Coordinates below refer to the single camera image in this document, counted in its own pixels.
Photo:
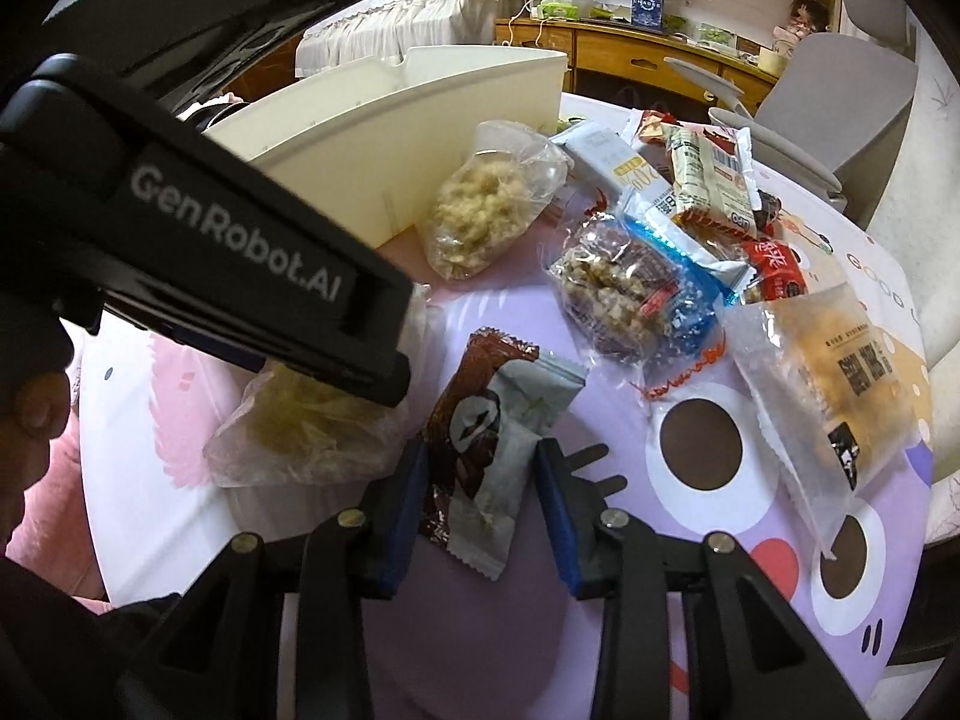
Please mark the grey-green snack packet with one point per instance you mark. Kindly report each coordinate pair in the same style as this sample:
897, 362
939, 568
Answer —
517, 405

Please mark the person's dark clothing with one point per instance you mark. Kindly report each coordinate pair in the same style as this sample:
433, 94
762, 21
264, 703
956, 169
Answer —
60, 652

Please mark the doll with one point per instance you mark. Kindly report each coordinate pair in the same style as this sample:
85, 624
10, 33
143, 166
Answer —
802, 15

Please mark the brown chocolate snack packet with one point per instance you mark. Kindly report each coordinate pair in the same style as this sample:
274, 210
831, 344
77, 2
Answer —
465, 420

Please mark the white pleated fabric cover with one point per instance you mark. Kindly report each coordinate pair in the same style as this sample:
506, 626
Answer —
405, 22

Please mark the green tissue pack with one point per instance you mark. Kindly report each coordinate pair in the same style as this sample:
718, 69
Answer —
562, 7

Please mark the dark chocolate cake packet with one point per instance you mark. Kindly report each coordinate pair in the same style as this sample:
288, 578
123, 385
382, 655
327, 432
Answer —
766, 210

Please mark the clear bag of crumbly snack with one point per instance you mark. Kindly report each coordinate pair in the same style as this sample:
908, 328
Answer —
300, 427
480, 202

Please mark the translucent fried snack packet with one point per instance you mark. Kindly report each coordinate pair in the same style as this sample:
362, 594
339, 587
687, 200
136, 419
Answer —
825, 382

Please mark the cream barcode snack packet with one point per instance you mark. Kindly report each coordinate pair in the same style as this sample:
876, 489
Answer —
709, 172

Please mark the cartoon print folding table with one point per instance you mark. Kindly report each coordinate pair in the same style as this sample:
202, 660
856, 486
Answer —
487, 652

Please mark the cream plastic storage bin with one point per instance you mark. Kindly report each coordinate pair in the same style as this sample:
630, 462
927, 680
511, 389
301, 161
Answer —
337, 135

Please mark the small red snack packet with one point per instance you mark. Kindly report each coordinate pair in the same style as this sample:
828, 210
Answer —
776, 266

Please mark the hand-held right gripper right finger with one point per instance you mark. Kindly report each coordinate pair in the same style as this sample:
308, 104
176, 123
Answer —
559, 517

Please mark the wooden desk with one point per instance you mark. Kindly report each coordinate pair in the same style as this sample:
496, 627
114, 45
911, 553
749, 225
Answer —
622, 52

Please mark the white and yellow bar packet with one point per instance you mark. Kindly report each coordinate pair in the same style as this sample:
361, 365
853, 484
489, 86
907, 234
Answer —
600, 146

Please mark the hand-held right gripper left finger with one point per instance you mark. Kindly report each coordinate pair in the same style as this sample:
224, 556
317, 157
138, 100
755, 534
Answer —
401, 517

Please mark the clear packet nut clusters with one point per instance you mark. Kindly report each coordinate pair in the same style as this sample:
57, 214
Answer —
622, 285

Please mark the white and red cake packet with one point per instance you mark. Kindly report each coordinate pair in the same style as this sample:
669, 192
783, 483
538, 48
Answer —
652, 127

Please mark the grey office chair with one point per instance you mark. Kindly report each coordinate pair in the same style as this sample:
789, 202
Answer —
840, 82

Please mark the pink blanket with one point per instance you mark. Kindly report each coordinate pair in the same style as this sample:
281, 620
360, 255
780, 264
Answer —
71, 540

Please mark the blue paper bag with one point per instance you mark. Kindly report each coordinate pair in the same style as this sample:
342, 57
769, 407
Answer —
649, 4

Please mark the person's left hand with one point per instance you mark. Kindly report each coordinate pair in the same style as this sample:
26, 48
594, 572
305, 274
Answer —
37, 420

